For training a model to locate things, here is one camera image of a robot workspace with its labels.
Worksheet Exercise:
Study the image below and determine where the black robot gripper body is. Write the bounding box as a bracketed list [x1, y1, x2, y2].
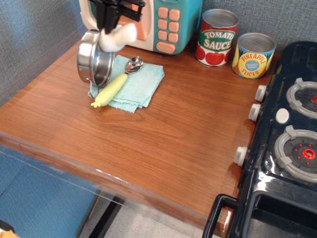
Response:
[91, 0, 146, 21]

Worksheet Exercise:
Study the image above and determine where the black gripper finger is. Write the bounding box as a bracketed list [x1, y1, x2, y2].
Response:
[95, 2, 107, 30]
[104, 6, 121, 34]

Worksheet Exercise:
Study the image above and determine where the plush white brown mushroom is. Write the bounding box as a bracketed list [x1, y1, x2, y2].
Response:
[98, 23, 137, 52]

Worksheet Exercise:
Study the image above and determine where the silver metal pot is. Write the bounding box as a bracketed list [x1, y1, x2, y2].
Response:
[77, 30, 115, 98]

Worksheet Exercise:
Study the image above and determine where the teal toy microwave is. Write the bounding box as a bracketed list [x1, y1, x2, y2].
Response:
[79, 0, 203, 55]

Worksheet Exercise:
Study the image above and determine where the light blue folded cloth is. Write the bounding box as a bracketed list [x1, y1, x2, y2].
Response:
[92, 55, 165, 113]

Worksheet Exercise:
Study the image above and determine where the tomato sauce can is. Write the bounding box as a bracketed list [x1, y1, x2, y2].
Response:
[196, 8, 239, 66]

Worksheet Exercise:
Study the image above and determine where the pineapple slices can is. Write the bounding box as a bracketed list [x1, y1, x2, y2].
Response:
[232, 33, 276, 79]

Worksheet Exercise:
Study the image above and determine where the white stove knob upper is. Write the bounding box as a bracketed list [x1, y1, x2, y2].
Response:
[255, 85, 267, 102]

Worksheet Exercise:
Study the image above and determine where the white stove knob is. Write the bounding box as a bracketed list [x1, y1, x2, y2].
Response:
[248, 104, 261, 122]
[234, 147, 248, 167]
[255, 85, 267, 102]

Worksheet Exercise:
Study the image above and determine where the white stove knob middle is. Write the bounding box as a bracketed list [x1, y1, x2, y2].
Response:
[248, 104, 261, 122]

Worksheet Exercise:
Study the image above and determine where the white stove knob lower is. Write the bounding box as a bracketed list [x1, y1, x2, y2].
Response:
[234, 147, 248, 167]

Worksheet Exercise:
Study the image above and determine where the black table leg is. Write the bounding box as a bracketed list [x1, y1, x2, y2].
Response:
[89, 196, 124, 238]

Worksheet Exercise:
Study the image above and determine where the dark blue toy stove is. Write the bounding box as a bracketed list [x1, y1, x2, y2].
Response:
[203, 41, 317, 238]

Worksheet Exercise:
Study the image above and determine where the orange plush toy corner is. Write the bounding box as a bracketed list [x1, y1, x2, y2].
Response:
[0, 230, 19, 238]

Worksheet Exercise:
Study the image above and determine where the yellow handled metal spoon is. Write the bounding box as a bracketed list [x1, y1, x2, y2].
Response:
[91, 57, 144, 108]

